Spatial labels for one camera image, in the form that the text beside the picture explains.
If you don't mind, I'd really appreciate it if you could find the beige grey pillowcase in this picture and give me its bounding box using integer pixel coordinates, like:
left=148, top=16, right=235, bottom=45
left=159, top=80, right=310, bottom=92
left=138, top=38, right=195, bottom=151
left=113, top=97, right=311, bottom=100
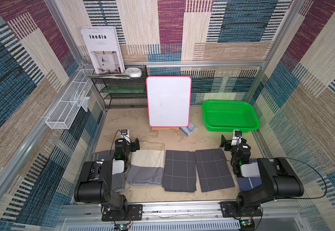
left=126, top=141, right=165, bottom=186

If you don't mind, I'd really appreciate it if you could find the dark checked pillowcase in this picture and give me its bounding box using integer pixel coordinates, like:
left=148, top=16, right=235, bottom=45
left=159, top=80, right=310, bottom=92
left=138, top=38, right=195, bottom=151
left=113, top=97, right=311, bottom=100
left=162, top=150, right=196, bottom=193
left=194, top=149, right=235, bottom=193

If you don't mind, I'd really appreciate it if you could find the green plastic basket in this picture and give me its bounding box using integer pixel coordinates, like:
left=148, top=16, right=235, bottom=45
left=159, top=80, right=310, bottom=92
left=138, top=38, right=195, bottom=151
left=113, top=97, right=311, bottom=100
left=202, top=100, right=260, bottom=133

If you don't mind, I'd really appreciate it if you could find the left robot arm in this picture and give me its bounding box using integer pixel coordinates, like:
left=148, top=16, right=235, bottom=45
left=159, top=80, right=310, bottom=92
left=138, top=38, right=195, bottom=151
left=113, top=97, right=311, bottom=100
left=74, top=138, right=142, bottom=224

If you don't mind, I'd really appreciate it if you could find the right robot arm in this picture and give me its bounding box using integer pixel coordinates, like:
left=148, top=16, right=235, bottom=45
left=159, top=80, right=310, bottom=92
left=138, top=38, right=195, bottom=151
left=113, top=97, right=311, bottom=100
left=220, top=131, right=304, bottom=219

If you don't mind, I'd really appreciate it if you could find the navy blue folded pillowcase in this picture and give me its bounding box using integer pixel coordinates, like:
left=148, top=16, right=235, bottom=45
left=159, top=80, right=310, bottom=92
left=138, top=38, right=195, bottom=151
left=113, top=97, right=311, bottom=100
left=237, top=159, right=262, bottom=191

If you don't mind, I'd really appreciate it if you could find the grey striped folded pillowcase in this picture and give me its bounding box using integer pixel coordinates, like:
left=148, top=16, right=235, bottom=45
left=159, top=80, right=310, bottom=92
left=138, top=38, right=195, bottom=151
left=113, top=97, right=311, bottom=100
left=90, top=149, right=126, bottom=193

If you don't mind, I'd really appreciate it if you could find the wooden whiteboard stand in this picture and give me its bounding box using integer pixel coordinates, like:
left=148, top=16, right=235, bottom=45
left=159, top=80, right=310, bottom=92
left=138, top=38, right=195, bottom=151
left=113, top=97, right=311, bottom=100
left=151, top=127, right=180, bottom=132

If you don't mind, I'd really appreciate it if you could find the pink framed whiteboard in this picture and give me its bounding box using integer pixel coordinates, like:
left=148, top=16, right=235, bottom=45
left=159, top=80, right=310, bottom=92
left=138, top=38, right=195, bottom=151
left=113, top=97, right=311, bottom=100
left=146, top=76, right=192, bottom=128

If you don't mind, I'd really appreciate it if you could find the Inedia magazine poster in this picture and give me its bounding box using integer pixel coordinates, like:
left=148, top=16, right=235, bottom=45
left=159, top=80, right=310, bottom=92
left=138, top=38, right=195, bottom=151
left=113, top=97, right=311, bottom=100
left=80, top=26, right=125, bottom=75

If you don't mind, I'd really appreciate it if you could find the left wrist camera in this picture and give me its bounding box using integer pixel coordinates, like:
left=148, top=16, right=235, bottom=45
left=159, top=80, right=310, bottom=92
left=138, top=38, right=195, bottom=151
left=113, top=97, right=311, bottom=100
left=121, top=130, right=131, bottom=141

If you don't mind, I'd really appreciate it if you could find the black wire shelf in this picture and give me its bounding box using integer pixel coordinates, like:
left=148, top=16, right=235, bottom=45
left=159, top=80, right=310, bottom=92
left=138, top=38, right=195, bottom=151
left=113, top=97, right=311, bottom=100
left=88, top=65, right=147, bottom=109

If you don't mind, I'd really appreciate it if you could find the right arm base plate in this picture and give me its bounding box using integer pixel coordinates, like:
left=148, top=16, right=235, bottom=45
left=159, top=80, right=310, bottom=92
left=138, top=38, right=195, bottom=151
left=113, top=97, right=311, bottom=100
left=219, top=201, right=262, bottom=219

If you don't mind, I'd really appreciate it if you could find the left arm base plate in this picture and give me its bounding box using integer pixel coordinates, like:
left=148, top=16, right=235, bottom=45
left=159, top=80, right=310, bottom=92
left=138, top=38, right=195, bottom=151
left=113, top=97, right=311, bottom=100
left=101, top=204, right=143, bottom=222

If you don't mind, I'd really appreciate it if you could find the white wire wall basket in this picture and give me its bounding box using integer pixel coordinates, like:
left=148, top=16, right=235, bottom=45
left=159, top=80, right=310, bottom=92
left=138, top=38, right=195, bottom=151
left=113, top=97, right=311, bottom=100
left=42, top=68, right=97, bottom=130

